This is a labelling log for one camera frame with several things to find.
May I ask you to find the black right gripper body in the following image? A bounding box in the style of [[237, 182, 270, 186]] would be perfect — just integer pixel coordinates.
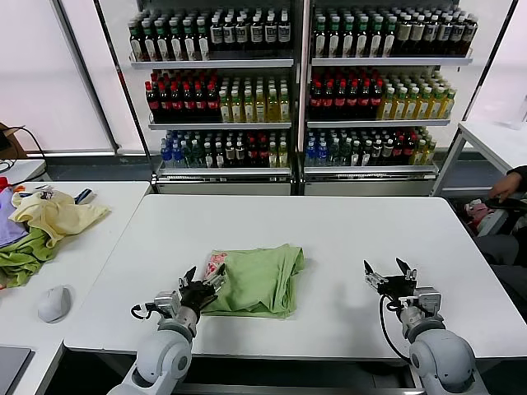
[[376, 276, 419, 309]]

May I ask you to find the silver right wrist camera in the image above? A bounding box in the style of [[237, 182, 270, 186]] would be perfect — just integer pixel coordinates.
[[413, 286, 443, 317]]

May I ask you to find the pale yellow garment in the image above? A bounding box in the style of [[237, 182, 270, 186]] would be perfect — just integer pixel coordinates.
[[8, 189, 112, 249]]

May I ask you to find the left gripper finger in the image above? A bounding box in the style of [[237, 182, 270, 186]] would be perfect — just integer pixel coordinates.
[[203, 263, 229, 293], [177, 266, 198, 291]]

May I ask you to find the grey laptop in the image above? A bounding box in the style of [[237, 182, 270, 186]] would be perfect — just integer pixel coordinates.
[[0, 346, 33, 395]]

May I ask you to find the person's hand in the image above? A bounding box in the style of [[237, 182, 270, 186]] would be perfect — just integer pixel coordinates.
[[491, 178, 516, 202]]

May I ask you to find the dark bottle beige label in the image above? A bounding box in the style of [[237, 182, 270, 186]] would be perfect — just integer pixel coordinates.
[[397, 14, 412, 56], [451, 14, 465, 56], [438, 14, 452, 56], [464, 14, 478, 56], [411, 14, 426, 56], [424, 14, 439, 56]]

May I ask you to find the blue white striped item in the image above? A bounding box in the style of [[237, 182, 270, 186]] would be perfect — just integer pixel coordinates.
[[73, 188, 98, 205]]

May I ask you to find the person's black sleeve forearm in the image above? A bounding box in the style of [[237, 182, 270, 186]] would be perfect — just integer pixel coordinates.
[[505, 165, 527, 186]]

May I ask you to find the brown cardboard box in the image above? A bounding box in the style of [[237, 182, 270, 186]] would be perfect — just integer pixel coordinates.
[[0, 121, 30, 159]]

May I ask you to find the green cap dark tea bottle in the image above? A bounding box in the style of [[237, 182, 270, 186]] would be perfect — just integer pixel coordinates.
[[342, 15, 356, 58], [182, 20, 197, 62], [128, 20, 142, 62], [383, 15, 397, 58], [155, 20, 170, 62], [328, 15, 342, 58], [169, 20, 183, 62], [314, 15, 328, 58], [142, 20, 156, 62], [356, 15, 370, 58], [195, 20, 210, 62], [369, 15, 384, 58]]

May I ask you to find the white side table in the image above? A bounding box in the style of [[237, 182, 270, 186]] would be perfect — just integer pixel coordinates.
[[430, 119, 527, 198]]

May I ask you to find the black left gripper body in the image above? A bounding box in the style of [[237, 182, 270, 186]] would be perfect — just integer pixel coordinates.
[[179, 280, 219, 317]]

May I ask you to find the black drinks shelf rack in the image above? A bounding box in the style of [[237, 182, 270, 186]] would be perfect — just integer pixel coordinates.
[[302, 0, 474, 197], [126, 0, 305, 196]]

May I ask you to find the black background cable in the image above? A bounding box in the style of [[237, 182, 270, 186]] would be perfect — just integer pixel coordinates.
[[12, 124, 49, 181]]

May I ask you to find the green cap yellow tea bottle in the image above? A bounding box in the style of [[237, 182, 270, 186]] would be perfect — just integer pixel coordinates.
[[417, 86, 433, 119], [441, 86, 457, 119], [405, 86, 421, 119], [430, 86, 445, 119], [379, 86, 396, 119], [393, 86, 408, 119]]

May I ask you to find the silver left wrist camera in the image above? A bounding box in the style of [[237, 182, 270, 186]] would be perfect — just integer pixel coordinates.
[[153, 290, 183, 318]]

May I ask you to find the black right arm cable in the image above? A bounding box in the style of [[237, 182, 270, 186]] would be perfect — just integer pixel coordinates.
[[378, 294, 413, 365]]

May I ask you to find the black office chair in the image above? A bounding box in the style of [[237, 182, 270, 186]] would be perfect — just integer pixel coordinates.
[[479, 196, 527, 238]]

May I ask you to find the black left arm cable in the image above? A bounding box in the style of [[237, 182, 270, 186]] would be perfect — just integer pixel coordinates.
[[130, 303, 157, 320]]

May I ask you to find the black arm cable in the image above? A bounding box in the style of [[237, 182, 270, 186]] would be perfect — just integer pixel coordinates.
[[130, 303, 157, 320], [378, 294, 413, 365]]

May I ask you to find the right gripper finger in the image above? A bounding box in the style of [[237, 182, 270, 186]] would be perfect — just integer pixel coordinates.
[[394, 257, 419, 286], [362, 258, 389, 290]]

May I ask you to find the light green t-shirt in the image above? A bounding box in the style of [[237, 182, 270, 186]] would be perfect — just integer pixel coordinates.
[[200, 243, 305, 318]]

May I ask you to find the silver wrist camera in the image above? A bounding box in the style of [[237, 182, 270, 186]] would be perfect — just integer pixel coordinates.
[[413, 286, 443, 317], [153, 290, 183, 318]]

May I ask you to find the dark bottle white square label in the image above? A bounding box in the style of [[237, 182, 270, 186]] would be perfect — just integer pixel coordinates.
[[277, 14, 291, 51], [263, 14, 277, 51], [250, 14, 264, 51], [236, 14, 250, 51], [222, 14, 236, 51], [209, 14, 223, 51]]

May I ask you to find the white computer mouse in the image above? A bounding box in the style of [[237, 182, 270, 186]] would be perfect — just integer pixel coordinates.
[[36, 285, 73, 324]]

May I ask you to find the green terry garment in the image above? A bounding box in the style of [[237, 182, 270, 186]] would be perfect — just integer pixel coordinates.
[[0, 225, 58, 289]]

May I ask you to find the purple garment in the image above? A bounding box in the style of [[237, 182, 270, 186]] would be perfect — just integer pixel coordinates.
[[0, 193, 30, 249]]

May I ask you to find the pink white clothes pile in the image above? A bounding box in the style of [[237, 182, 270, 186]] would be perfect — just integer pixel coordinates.
[[464, 199, 495, 226]]

